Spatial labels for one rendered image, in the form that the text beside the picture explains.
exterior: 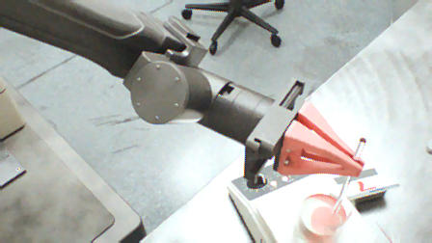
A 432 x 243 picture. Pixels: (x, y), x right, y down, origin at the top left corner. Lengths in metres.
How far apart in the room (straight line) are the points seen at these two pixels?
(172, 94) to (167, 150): 1.32
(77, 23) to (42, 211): 0.87
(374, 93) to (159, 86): 0.57
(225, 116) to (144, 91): 0.09
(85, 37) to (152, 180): 1.25
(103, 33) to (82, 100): 1.54
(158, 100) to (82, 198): 0.84
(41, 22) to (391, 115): 0.65
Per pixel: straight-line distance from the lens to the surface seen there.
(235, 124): 0.42
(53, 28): 0.39
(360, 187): 0.71
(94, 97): 1.94
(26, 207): 1.24
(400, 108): 0.87
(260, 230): 0.60
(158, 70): 0.38
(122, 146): 1.73
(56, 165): 1.28
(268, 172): 0.67
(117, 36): 0.42
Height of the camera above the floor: 1.35
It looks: 50 degrees down
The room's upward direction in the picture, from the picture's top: 2 degrees counter-clockwise
